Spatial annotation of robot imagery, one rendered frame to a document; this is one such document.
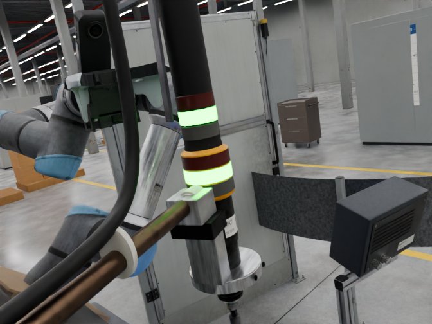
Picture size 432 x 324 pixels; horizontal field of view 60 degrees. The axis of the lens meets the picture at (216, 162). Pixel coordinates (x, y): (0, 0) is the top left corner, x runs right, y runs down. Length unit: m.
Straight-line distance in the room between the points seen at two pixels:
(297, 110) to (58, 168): 6.65
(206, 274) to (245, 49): 2.31
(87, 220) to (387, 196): 0.81
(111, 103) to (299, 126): 6.77
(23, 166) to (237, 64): 6.49
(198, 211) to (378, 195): 0.88
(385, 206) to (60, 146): 0.80
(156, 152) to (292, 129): 6.47
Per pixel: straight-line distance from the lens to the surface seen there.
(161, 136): 0.97
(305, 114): 7.15
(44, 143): 0.74
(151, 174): 0.96
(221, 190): 0.33
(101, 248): 0.24
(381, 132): 6.94
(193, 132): 0.32
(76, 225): 1.04
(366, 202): 1.09
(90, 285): 0.22
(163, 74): 0.32
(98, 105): 0.56
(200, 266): 0.34
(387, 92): 6.77
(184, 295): 2.59
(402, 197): 1.15
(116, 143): 2.18
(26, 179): 8.49
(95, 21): 0.59
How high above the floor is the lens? 1.64
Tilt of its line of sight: 13 degrees down
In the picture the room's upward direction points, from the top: 10 degrees counter-clockwise
